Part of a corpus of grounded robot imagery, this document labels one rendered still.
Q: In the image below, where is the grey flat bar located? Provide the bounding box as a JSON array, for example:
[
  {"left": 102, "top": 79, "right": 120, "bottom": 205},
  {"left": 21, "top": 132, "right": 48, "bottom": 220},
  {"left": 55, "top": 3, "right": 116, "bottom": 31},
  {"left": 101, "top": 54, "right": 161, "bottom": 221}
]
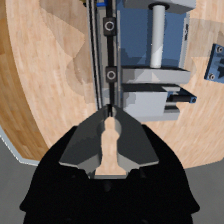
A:
[
  {"left": 165, "top": 98, "right": 177, "bottom": 106},
  {"left": 121, "top": 83, "right": 181, "bottom": 91}
]

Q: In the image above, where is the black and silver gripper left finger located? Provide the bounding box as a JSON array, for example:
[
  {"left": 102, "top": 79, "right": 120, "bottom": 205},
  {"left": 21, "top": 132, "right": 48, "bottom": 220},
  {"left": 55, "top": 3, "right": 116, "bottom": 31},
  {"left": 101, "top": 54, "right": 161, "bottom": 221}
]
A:
[{"left": 19, "top": 104, "right": 111, "bottom": 212}]

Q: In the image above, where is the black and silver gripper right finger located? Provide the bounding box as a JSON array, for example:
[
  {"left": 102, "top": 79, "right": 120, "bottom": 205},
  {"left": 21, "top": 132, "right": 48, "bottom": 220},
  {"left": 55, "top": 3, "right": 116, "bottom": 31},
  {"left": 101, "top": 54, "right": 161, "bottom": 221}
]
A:
[{"left": 111, "top": 104, "right": 200, "bottom": 214}]

